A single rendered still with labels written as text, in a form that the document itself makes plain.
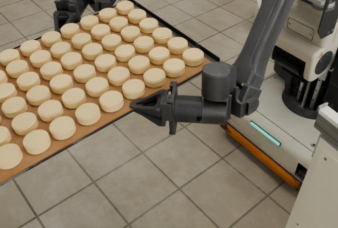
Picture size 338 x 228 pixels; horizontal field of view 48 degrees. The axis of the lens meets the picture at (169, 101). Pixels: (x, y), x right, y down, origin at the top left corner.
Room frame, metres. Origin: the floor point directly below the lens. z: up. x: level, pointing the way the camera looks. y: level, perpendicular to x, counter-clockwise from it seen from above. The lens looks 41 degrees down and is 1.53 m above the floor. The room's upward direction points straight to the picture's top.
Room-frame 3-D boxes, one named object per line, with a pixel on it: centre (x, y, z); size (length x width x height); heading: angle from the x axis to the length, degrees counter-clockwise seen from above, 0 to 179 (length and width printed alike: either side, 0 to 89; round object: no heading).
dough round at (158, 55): (0.75, 0.02, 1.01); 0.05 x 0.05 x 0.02
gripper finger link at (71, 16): (0.94, 0.30, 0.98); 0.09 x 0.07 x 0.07; 172
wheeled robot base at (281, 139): (1.42, -0.72, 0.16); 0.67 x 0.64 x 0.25; 127
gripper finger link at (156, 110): (0.59, 0.04, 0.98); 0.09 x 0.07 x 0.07; 82
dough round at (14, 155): (0.47, 0.31, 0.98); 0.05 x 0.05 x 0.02
